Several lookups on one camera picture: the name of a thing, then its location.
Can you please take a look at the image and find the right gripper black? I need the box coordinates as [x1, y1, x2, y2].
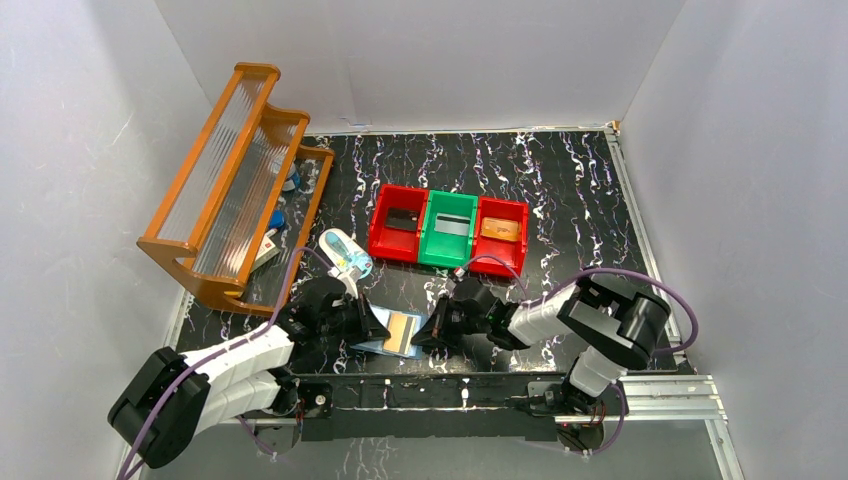
[412, 293, 489, 348]

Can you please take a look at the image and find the blue card holder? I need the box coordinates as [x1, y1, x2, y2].
[352, 306, 426, 359]

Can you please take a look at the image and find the orange card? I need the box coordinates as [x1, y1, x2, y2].
[480, 217, 520, 242]
[383, 312, 418, 356]

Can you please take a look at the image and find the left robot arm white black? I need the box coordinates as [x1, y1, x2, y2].
[107, 276, 391, 468]

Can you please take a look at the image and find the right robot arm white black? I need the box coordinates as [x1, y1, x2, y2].
[411, 269, 671, 414]

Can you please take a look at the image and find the grey card in bin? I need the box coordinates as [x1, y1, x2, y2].
[434, 214, 471, 237]

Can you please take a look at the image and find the black card in bin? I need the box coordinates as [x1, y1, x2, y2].
[384, 207, 419, 232]

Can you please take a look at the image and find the orange card in bin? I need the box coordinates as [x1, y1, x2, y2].
[480, 217, 520, 242]

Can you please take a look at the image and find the white blue bottle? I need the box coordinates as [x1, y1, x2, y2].
[318, 228, 373, 280]

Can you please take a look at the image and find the green bin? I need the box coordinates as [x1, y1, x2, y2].
[418, 190, 478, 268]

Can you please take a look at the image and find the left red bin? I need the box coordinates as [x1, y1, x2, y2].
[367, 184, 429, 263]

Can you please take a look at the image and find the red bin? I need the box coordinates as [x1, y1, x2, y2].
[367, 184, 429, 263]
[470, 196, 529, 277]

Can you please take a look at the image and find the right red bin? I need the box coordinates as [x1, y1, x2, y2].
[470, 196, 529, 277]

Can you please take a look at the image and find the red white small box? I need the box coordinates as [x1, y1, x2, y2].
[251, 234, 281, 271]

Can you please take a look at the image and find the blue cap container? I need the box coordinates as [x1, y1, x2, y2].
[267, 210, 286, 231]

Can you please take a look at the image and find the white blue container on rack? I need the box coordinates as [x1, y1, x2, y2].
[281, 159, 301, 192]

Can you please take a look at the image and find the orange wooden rack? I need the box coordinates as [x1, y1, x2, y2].
[137, 62, 335, 317]

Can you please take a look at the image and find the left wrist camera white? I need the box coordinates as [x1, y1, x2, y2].
[328, 266, 362, 298]

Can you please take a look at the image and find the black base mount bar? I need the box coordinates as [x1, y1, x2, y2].
[299, 373, 629, 448]

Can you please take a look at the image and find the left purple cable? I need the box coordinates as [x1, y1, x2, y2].
[119, 247, 333, 480]

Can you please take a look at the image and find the purple cable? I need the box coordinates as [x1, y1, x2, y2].
[457, 254, 700, 458]
[119, 247, 333, 480]

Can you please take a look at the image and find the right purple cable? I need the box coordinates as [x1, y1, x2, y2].
[457, 254, 700, 458]

